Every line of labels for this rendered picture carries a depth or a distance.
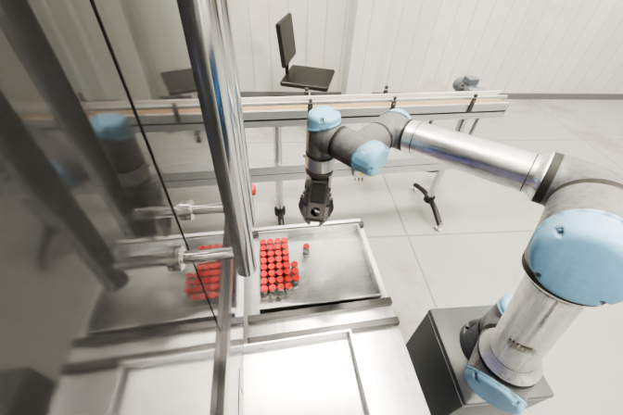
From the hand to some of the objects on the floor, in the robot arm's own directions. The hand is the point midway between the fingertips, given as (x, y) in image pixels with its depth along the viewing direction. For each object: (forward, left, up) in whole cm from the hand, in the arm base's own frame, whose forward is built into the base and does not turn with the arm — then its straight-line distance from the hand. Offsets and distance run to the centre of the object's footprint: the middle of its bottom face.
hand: (314, 223), depth 87 cm
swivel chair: (-17, -231, -103) cm, 253 cm away
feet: (-103, -98, -103) cm, 175 cm away
